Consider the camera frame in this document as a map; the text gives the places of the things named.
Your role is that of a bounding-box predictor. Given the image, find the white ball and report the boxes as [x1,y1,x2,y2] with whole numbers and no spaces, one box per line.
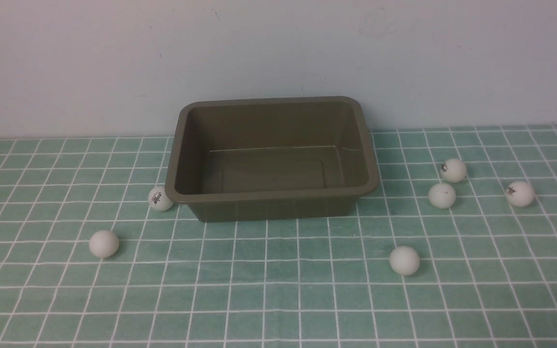
[505,181,536,207]
[389,246,421,276]
[440,159,467,183]
[88,231,119,259]
[148,186,173,212]
[427,183,457,209]

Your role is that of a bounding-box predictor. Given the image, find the olive green plastic bin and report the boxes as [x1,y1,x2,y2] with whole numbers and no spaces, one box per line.
[164,96,381,222]

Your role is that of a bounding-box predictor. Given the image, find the green checkered tablecloth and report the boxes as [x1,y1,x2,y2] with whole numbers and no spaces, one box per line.
[0,125,557,348]

